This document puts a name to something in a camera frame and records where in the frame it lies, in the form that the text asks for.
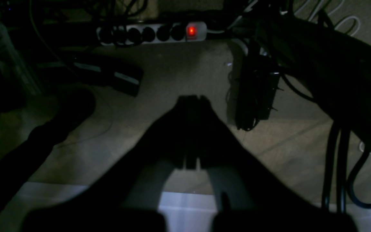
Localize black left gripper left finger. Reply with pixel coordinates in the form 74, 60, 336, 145
22, 96, 195, 232

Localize black box on floor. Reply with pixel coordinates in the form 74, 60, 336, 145
37, 51, 144, 97

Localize black power adapter brick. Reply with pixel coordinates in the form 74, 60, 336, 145
235, 48, 280, 131

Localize black robot arm cable bundle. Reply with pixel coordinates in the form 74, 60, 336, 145
253, 0, 371, 210

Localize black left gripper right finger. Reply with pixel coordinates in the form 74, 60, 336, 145
199, 96, 357, 232

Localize white power strip red switch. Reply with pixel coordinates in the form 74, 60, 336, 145
96, 22, 208, 47

